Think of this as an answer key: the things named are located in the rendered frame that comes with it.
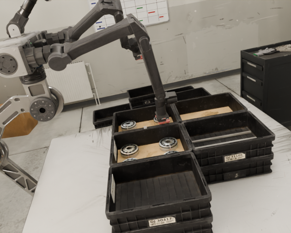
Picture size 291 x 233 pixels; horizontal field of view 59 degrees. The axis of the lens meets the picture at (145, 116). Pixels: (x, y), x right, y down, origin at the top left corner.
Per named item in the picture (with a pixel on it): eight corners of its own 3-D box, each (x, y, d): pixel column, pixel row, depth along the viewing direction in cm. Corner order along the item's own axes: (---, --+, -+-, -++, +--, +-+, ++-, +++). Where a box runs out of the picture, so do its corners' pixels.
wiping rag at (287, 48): (281, 53, 251) (281, 50, 249) (268, 49, 270) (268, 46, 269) (308, 48, 253) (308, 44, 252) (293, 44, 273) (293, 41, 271)
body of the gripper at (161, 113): (165, 112, 159) (163, 101, 156) (169, 119, 150) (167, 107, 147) (154, 114, 159) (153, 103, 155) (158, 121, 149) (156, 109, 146)
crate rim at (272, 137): (193, 155, 122) (192, 150, 120) (180, 125, 148) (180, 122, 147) (276, 140, 122) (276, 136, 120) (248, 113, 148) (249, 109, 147)
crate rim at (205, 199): (106, 220, 95) (104, 216, 94) (110, 170, 121) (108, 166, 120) (213, 201, 95) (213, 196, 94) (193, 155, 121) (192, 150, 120)
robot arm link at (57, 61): (137, 6, 110) (142, 17, 103) (147, 32, 120) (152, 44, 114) (44, 47, 114) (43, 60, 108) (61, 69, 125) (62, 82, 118)
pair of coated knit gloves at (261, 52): (257, 57, 253) (258, 54, 252) (248, 53, 270) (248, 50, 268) (281, 52, 255) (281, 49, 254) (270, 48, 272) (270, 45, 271)
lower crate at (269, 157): (196, 188, 131) (194, 169, 125) (184, 155, 157) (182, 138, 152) (274, 174, 131) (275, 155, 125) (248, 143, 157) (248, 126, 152)
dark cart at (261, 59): (261, 143, 272) (265, 59, 232) (239, 124, 312) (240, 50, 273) (313, 130, 277) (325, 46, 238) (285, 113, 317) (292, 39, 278)
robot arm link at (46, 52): (39, 46, 112) (38, 53, 108) (62, 42, 113) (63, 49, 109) (46, 63, 119) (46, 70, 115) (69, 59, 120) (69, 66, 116)
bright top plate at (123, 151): (119, 155, 140) (118, 154, 140) (121, 145, 149) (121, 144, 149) (137, 153, 139) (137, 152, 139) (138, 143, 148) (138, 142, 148)
